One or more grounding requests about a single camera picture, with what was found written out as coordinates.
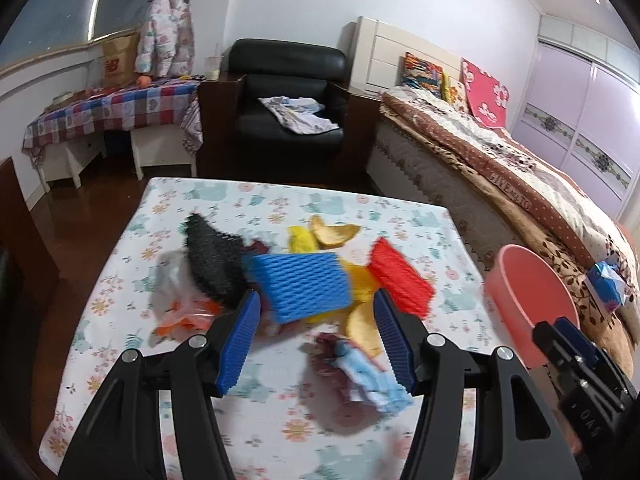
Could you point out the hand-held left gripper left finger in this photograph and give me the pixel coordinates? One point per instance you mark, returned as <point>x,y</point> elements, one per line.
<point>240,345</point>

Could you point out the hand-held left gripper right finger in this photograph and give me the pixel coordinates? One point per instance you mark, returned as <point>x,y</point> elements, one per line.
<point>395,345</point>

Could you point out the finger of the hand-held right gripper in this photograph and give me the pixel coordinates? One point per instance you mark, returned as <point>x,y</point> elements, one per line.
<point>550,345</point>
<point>582,347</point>

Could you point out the pale paper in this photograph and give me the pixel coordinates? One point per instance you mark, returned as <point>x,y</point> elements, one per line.
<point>365,370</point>

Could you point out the pink plastic bucket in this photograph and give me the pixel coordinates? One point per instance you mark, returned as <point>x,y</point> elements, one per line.
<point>520,300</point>

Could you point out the orange plastic bag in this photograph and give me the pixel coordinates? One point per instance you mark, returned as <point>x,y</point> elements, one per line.
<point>185,320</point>

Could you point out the dark red paper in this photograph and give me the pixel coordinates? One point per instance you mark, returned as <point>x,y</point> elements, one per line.
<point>340,402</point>

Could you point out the blue foam net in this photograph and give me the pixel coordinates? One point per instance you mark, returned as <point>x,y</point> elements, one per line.
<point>300,285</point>

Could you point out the black foam net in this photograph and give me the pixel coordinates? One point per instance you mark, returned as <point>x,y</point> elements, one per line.
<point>210,255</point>

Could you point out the white plastic bag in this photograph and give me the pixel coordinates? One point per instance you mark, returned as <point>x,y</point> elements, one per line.
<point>172,275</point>

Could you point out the yellow plastic bag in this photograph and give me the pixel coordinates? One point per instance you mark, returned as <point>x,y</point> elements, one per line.
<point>302,240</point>

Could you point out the yellow fruit peel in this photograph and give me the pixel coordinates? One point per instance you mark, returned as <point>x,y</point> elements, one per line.
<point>330,235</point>
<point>362,330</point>

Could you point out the blue tissue pack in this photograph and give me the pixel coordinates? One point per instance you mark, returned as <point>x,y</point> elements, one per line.
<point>605,282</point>

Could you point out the red foam net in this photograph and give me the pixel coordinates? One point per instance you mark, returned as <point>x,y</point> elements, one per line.
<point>400,275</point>

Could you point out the brown leaf blanket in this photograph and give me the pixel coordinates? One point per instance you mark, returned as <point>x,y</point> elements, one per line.
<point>550,255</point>

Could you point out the floral tablecloth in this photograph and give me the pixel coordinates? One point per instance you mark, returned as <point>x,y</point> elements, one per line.
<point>325,205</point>

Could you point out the quilted bed mattress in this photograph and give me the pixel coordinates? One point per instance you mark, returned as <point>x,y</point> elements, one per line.
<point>430,180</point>

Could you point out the dotted floral quilt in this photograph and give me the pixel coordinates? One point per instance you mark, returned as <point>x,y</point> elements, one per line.
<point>500,160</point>

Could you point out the white desk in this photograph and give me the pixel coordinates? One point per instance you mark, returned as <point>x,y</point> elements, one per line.
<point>160,152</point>

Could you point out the white patterned clothes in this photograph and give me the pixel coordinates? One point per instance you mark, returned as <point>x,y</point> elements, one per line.
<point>300,115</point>

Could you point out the dark wooden cabinet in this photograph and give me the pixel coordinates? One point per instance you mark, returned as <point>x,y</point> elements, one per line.
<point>25,220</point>

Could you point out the lilac sliding wardrobe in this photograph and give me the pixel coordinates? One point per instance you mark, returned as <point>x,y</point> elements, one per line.
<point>565,90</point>

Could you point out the pink floral pillow cloth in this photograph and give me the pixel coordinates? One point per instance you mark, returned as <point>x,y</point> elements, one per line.
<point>485,95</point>

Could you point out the yellow floral pillow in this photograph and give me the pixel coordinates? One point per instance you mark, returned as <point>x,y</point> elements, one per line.
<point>455,92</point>

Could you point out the checkered tablecloth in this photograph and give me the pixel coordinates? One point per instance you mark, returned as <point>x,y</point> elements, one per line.
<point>125,105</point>

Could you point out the colourful patterned pillow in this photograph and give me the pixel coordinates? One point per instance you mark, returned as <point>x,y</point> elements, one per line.
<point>422,75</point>

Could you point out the pale plastic cup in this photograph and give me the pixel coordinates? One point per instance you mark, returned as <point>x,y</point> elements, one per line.
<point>212,67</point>

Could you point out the orange fruit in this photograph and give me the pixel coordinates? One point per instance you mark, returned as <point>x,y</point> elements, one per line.
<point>143,82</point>

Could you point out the black leather armchair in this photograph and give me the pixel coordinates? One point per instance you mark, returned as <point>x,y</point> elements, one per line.
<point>285,60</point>

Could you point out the brown paper bag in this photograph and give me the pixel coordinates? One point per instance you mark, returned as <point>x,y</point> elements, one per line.
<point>117,60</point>

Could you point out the pale patterned puffer jacket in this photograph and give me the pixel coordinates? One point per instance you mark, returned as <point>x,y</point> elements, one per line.
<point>165,35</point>

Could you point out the dark window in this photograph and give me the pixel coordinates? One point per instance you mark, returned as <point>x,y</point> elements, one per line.
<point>60,5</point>

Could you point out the cream wooden bed frame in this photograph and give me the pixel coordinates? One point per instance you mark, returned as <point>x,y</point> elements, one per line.
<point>385,45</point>

